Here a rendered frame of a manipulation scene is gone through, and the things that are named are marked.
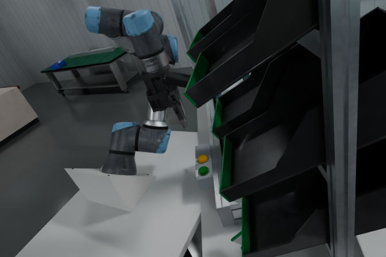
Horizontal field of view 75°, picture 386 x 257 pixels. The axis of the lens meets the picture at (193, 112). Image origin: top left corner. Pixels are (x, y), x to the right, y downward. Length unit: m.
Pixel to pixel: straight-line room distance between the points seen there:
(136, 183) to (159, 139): 0.21
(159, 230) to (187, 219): 0.11
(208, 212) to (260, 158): 0.65
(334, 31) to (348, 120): 0.08
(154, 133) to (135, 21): 0.58
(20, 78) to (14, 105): 3.87
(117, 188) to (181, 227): 0.29
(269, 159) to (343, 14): 0.22
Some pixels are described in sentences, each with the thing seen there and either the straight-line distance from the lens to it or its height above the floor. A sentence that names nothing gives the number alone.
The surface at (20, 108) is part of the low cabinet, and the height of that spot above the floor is 0.39.
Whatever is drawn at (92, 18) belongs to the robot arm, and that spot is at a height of 1.60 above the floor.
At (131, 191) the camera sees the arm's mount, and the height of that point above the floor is 0.93.
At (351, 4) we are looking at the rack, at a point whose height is 1.59.
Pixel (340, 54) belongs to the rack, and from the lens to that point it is 0.23.
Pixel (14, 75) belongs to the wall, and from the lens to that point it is 9.39.
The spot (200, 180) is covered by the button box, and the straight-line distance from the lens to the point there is 1.00.
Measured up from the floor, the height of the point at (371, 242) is 0.86.
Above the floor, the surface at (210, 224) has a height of 0.86.
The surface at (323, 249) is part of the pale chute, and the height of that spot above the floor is 1.14.
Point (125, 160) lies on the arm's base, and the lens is 1.15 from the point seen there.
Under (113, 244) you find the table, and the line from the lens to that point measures 1.11.
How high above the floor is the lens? 1.64
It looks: 29 degrees down
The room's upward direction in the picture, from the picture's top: 19 degrees counter-clockwise
